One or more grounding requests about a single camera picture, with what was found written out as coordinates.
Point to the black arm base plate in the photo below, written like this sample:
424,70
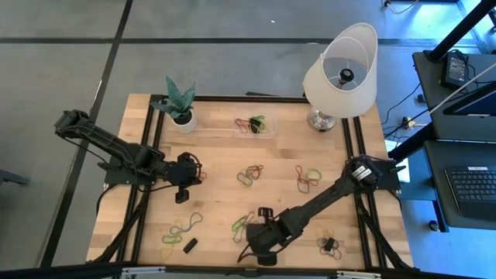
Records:
116,176
387,182

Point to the black aluminium frame beam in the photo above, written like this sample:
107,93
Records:
248,271

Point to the grey rubber band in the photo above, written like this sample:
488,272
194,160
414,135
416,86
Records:
236,237

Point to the white power strip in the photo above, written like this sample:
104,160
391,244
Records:
407,123

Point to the black stand pole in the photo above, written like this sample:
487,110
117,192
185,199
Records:
461,27

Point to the black power adapter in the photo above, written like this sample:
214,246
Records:
454,71

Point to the table lamp white shade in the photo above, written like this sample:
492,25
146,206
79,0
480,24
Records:
348,100

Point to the white paper sheet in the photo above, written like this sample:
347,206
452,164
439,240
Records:
405,175

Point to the black aluminium frame rail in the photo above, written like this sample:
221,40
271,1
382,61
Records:
158,128
345,135
217,98
357,135
147,128

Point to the black laptop keyboard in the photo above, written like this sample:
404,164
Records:
472,190

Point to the black laptop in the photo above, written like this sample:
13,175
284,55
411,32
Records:
436,186

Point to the teal rubber band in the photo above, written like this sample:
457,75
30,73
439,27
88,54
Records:
200,215
312,183

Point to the black diagonal frame brace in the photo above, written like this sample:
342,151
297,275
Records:
384,236
118,228

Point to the blue rubber band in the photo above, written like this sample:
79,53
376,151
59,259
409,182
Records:
238,178

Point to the small black block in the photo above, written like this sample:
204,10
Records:
190,245

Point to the snake plant in white pot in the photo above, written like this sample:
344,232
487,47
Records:
190,126

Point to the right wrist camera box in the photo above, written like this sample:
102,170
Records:
265,212

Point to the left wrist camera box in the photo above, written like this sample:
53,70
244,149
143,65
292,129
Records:
182,196

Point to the black desk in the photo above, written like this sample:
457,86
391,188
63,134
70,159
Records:
430,100

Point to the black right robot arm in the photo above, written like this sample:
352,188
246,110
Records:
325,197

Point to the purple rubber band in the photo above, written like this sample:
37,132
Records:
319,243

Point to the small black floor plug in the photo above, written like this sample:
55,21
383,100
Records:
421,98

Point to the clear plastic bin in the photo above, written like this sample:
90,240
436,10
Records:
242,110

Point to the white frame bracket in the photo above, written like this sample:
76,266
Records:
143,270
358,275

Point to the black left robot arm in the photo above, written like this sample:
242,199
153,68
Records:
116,149

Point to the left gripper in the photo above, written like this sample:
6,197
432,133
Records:
182,172

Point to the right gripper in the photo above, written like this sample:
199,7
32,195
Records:
267,240

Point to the black stand bar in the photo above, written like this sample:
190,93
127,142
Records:
410,143

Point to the light green rubber band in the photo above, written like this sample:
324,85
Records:
315,171

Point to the grey chair leg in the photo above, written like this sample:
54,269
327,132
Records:
11,177

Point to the black rubber band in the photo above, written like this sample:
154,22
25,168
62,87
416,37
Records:
329,244
254,126

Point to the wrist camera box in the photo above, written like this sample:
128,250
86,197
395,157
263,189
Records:
265,212
182,196

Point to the pale yellow rubber band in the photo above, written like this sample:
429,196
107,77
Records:
162,255

